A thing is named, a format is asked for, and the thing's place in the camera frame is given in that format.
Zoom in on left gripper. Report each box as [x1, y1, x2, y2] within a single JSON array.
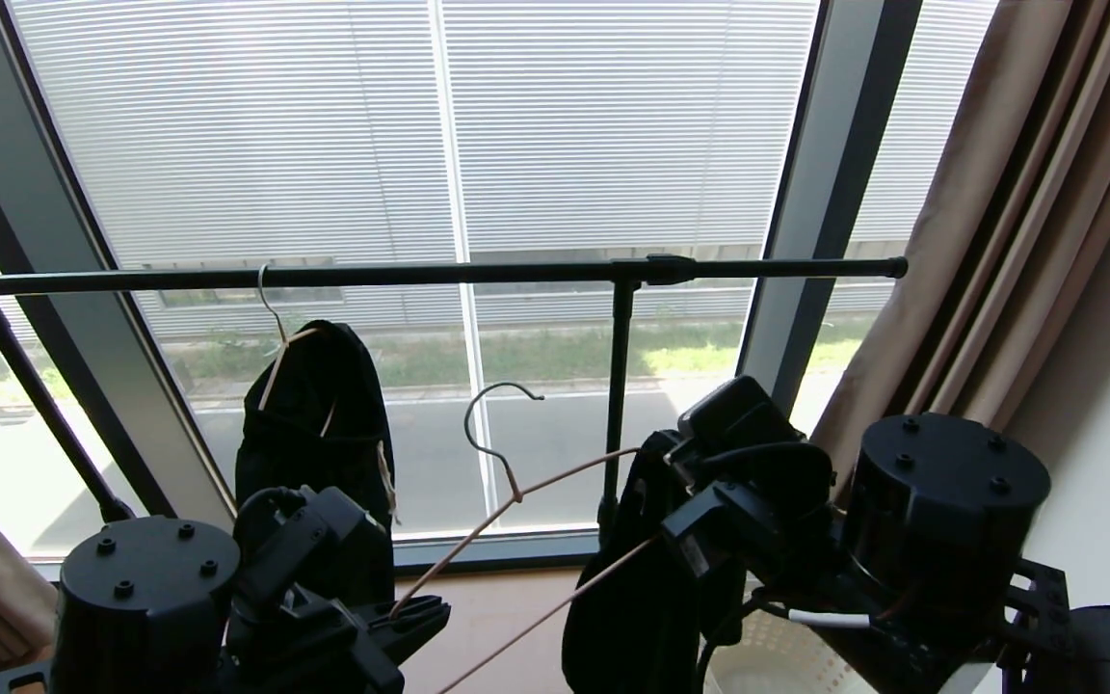
[[225, 586, 409, 694]]

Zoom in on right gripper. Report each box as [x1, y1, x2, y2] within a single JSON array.
[[660, 480, 847, 601]]

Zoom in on black garment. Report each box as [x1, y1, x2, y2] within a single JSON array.
[[233, 320, 399, 610], [561, 430, 751, 694]]

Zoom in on pink clothes hanger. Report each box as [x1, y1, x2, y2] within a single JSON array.
[[387, 381, 659, 694], [254, 264, 339, 440]]

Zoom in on white laundry basket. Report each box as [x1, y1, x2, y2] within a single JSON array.
[[702, 605, 882, 694]]

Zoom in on black clothes rack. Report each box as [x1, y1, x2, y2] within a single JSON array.
[[0, 254, 911, 529]]

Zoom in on window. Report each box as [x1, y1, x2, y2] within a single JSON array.
[[0, 0, 1004, 579]]

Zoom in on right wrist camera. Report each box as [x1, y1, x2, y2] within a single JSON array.
[[676, 375, 835, 494]]

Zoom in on black cable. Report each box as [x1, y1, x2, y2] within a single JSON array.
[[232, 485, 311, 541]]

